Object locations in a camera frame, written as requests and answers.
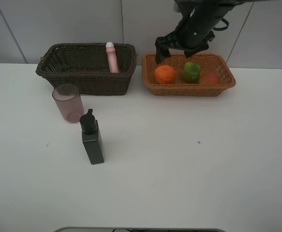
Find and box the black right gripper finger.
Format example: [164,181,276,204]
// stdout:
[155,45,171,64]
[184,49,199,58]

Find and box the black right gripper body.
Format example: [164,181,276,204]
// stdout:
[155,0,237,52]

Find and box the green lime fruit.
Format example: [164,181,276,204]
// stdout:
[182,62,201,84]

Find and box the orange tangerine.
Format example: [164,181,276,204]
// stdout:
[154,65,176,84]

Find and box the brown bread bun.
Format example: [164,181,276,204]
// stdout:
[199,72,220,85]

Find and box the pink bottle white cap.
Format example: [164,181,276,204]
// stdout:
[105,42,119,73]

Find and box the translucent pink cup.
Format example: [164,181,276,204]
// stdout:
[52,84,84,123]

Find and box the orange wicker basket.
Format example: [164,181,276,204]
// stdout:
[142,54,236,97]

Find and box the dark brown wicker basket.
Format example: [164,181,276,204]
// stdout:
[36,43,137,96]

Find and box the black pump bottle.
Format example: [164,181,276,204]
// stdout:
[79,109,104,165]

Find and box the black cable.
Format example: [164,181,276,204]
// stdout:
[212,18,230,31]

